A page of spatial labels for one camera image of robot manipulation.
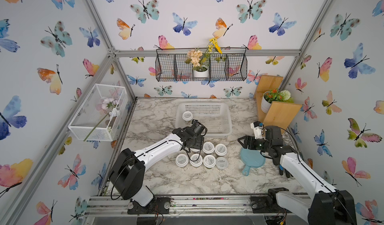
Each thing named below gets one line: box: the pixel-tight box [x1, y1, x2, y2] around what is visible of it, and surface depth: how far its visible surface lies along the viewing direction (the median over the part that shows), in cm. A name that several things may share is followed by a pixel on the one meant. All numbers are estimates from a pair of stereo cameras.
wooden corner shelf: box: [254, 75, 303, 133], surface depth 88 cm
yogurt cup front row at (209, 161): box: [203, 154, 217, 169], surface depth 83 cm
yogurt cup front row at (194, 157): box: [189, 153, 203, 168], surface depth 82 cm
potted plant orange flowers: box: [261, 88, 295, 114], surface depth 93 cm
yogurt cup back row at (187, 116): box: [182, 111, 194, 125], surface depth 101 cm
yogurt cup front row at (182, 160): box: [175, 153, 189, 168], surface depth 83 cm
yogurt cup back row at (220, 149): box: [214, 143, 228, 156], surface depth 88 cm
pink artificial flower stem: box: [83, 97, 120, 142], surface depth 74 cm
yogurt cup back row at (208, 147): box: [202, 141, 215, 154], surface depth 88 cm
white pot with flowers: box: [185, 37, 223, 78], surface depth 86 cm
